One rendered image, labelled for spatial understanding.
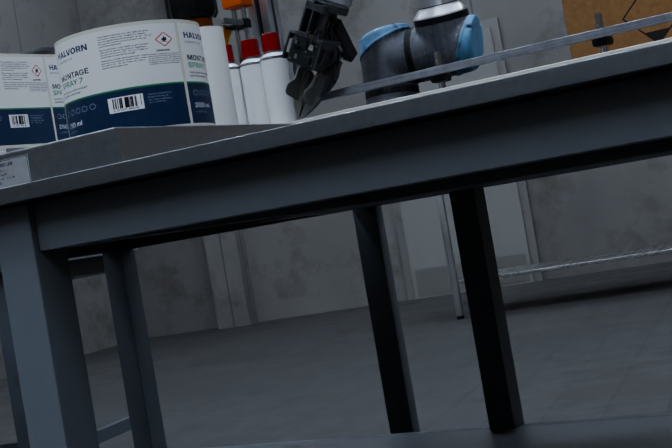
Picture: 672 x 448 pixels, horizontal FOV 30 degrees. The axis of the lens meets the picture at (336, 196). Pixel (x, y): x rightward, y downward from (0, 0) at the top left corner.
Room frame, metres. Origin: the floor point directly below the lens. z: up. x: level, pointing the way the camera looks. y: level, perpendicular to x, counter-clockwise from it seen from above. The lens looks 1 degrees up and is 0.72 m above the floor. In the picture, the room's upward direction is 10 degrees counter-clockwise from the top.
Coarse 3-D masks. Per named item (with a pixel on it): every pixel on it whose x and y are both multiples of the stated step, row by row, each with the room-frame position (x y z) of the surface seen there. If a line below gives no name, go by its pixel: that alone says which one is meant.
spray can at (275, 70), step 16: (272, 32) 2.27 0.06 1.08; (272, 48) 2.27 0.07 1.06; (272, 64) 2.26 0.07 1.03; (288, 64) 2.28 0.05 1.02; (272, 80) 2.26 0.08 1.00; (288, 80) 2.27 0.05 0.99; (272, 96) 2.26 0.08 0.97; (288, 96) 2.27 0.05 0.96; (272, 112) 2.27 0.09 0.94; (288, 112) 2.26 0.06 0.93
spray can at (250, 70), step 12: (252, 48) 2.30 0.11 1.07; (252, 60) 2.30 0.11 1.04; (240, 72) 2.31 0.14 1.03; (252, 72) 2.29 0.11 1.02; (252, 84) 2.29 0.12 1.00; (252, 96) 2.30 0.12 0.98; (264, 96) 2.30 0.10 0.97; (252, 108) 2.30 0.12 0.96; (264, 108) 2.30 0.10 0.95; (252, 120) 2.30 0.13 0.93; (264, 120) 2.29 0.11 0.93
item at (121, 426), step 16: (96, 256) 4.08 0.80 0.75; (0, 272) 3.65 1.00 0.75; (80, 272) 4.06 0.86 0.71; (96, 272) 4.16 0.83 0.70; (0, 288) 3.65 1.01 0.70; (0, 304) 3.65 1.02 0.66; (0, 320) 3.66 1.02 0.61; (0, 336) 3.66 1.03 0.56; (16, 368) 3.65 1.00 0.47; (16, 384) 3.65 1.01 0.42; (16, 400) 3.65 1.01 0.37; (16, 416) 3.66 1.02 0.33; (128, 416) 4.25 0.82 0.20; (16, 432) 3.66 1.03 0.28; (112, 432) 4.10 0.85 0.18
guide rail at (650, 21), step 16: (656, 16) 1.98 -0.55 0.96; (592, 32) 2.03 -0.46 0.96; (608, 32) 2.02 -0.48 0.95; (528, 48) 2.09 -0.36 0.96; (544, 48) 2.08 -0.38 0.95; (448, 64) 2.16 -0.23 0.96; (464, 64) 2.15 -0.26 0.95; (480, 64) 2.13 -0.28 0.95; (384, 80) 2.22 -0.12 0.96; (400, 80) 2.21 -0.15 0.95; (336, 96) 2.27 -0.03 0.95
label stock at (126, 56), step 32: (96, 32) 1.63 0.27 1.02; (128, 32) 1.63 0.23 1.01; (160, 32) 1.64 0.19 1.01; (192, 32) 1.69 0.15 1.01; (64, 64) 1.67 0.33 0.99; (96, 64) 1.63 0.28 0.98; (128, 64) 1.63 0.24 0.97; (160, 64) 1.64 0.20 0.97; (192, 64) 1.68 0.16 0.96; (64, 96) 1.68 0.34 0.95; (96, 96) 1.63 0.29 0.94; (128, 96) 1.62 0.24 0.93; (160, 96) 1.63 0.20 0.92; (192, 96) 1.67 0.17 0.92; (96, 128) 1.64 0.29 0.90
